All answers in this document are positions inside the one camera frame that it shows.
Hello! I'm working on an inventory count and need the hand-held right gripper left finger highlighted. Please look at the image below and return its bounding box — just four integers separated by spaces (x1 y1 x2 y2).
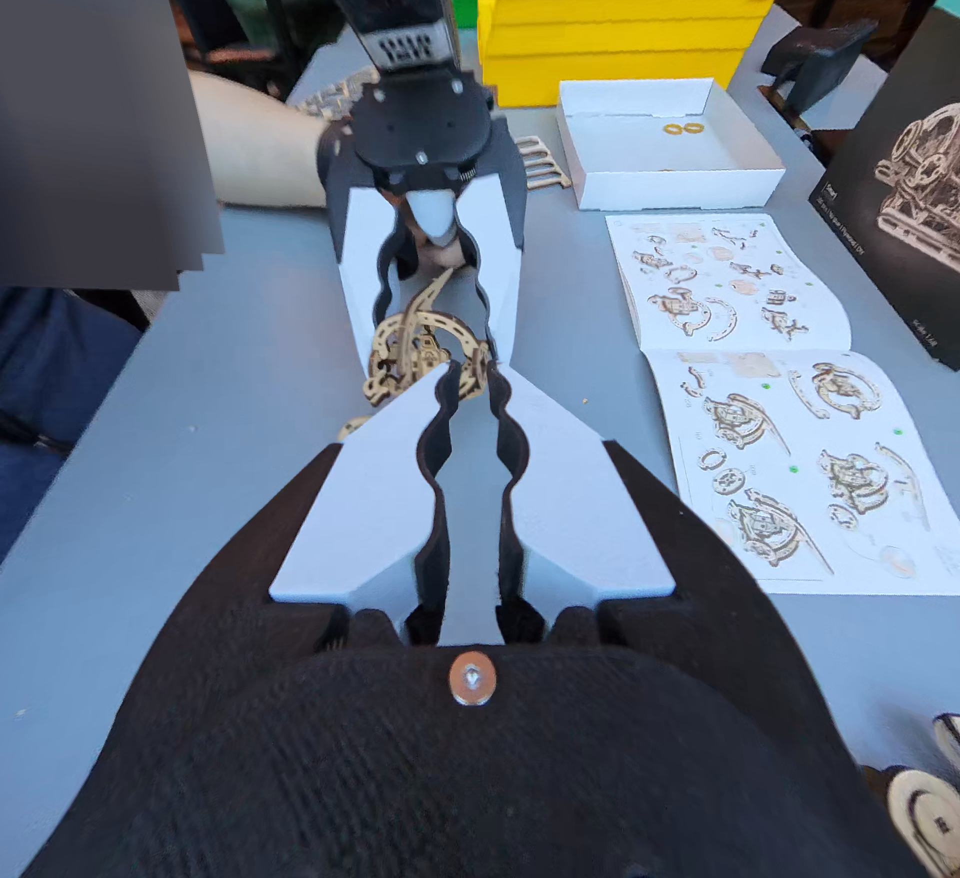
267 359 462 647

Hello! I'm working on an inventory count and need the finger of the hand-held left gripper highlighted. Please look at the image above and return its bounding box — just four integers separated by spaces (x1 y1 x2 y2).
453 171 526 371
339 185 408 379

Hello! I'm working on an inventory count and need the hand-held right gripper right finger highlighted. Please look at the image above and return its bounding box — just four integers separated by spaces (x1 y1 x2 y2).
487 359 678 645

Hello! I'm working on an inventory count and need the curved wooden arc piece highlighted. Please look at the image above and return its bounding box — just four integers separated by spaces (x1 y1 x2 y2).
405 266 457 369

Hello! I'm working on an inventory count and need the round wooden model assembly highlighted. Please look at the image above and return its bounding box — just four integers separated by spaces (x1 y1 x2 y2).
363 308 493 407

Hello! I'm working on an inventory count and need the person's left forearm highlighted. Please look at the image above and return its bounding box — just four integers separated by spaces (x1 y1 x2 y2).
187 71 331 209

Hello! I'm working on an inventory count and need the laser-cut wooden parts sheet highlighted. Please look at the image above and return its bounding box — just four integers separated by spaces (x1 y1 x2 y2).
513 135 573 191
296 66 380 122

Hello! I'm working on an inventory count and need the black model kit box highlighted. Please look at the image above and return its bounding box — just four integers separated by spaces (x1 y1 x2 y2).
808 6 960 373

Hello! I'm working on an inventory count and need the person's left hand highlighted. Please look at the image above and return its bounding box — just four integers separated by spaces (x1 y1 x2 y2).
405 240 471 279

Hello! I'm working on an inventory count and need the white cardboard box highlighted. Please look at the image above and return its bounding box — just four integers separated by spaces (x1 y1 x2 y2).
556 77 787 212

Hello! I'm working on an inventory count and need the yellow plastic bin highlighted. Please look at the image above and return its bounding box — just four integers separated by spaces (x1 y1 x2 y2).
477 0 789 109

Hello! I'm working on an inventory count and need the white instruction booklet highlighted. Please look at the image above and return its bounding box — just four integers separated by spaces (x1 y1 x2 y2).
604 212 955 596

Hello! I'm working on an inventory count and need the person's navy clothed body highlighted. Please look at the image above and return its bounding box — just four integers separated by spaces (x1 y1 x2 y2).
0 285 147 564

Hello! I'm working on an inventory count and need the black metal stand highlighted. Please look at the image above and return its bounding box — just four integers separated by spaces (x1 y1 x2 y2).
759 19 880 122

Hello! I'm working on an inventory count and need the wooden gear wheel assembly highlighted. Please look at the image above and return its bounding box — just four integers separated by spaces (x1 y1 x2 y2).
887 765 960 878

